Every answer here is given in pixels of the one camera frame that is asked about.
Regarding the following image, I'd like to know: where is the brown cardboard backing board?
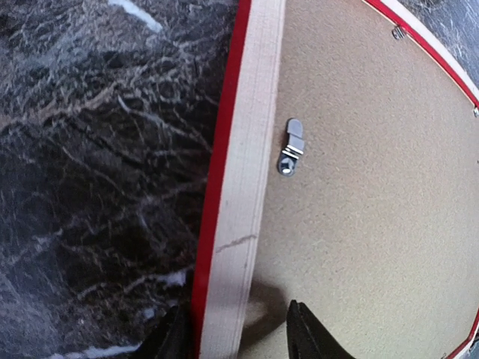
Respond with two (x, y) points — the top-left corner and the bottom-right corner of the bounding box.
(239, 1), (478, 358)

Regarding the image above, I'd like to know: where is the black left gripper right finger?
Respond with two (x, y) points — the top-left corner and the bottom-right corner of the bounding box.
(286, 300), (354, 359)

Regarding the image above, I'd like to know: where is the wooden picture frame red edge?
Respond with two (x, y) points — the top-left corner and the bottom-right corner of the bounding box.
(192, 1), (478, 358)

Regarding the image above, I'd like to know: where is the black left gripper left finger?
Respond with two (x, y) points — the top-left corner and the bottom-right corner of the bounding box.
(136, 305), (193, 359)

